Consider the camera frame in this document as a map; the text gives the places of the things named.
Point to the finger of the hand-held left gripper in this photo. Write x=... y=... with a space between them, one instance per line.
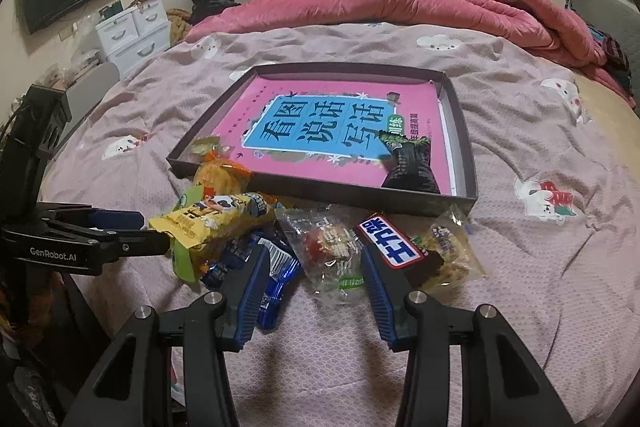
x=120 y=219
x=145 y=244

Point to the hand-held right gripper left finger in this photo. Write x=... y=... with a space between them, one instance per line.
x=250 y=292

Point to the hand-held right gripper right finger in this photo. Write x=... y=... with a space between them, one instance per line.
x=380 y=302

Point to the brown chocolate bar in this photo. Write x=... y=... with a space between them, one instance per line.
x=395 y=252

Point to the clear pastry packet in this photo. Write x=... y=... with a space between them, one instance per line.
x=325 y=252

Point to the yellow green snack packet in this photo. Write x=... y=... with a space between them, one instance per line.
x=220 y=217

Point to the clear cracker packet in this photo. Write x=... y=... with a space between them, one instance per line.
x=452 y=252

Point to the orange snack packet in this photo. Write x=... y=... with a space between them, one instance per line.
x=220 y=174

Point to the small clear yellowish packet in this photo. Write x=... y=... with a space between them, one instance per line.
x=206 y=147

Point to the dark cardboard tray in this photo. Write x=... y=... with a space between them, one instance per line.
x=325 y=188

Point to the black green snack packet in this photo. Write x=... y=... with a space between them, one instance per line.
x=410 y=167

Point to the grey stool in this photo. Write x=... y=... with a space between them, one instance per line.
x=92 y=89

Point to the white drawer cabinet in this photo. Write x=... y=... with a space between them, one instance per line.
x=130 y=37

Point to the dark green box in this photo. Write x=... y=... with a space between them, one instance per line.
x=112 y=11

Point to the yellow knitted blanket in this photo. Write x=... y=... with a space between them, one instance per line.
x=177 y=24

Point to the pink book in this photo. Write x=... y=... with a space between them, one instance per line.
x=350 y=97

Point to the black clothes pile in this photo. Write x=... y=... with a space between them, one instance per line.
x=212 y=4

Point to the tan blanket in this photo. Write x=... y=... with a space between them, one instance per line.
x=610 y=117

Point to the pink quilt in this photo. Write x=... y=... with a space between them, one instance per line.
x=400 y=7

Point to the dark colourful clothes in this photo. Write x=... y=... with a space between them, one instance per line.
x=607 y=47

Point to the grey headboard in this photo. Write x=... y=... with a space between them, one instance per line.
x=605 y=12

